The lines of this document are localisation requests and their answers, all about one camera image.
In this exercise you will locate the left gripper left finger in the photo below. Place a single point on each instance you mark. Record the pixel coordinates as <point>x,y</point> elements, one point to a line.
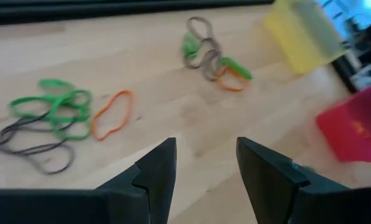
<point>160,174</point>

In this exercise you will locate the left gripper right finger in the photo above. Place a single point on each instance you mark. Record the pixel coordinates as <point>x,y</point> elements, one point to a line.
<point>260,180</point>

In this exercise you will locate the orange rubber band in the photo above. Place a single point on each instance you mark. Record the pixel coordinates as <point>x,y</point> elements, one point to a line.
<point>232,88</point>
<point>128,112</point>

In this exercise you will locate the green rubber band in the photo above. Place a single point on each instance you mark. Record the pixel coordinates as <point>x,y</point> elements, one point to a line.
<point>190,46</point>
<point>56,83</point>
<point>76,135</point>
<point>238,68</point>
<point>33,101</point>

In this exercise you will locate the black rubber band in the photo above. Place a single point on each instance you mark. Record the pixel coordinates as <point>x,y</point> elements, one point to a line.
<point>64,168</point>
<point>14,127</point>
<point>210,42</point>
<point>190,26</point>
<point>208,73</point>

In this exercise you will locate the red plastic basket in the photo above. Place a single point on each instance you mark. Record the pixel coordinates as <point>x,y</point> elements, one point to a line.
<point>350,146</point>

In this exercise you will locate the yellow plastic basket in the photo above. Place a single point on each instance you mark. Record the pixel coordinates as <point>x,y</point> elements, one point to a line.
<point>300,37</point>

